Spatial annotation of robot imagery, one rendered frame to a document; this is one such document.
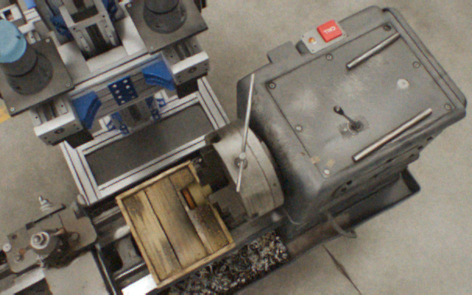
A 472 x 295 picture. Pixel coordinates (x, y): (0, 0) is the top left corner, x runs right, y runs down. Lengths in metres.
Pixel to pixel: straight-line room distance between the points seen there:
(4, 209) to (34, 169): 0.26
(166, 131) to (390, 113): 1.39
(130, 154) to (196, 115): 0.40
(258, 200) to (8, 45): 0.85
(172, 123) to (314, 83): 1.24
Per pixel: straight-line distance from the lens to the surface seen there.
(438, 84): 1.62
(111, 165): 2.59
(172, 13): 1.68
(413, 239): 2.78
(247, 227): 1.76
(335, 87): 1.53
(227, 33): 3.10
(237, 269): 2.01
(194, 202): 1.54
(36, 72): 1.68
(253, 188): 1.44
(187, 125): 2.59
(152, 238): 1.76
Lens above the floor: 2.59
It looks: 70 degrees down
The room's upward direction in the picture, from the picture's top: 3 degrees counter-clockwise
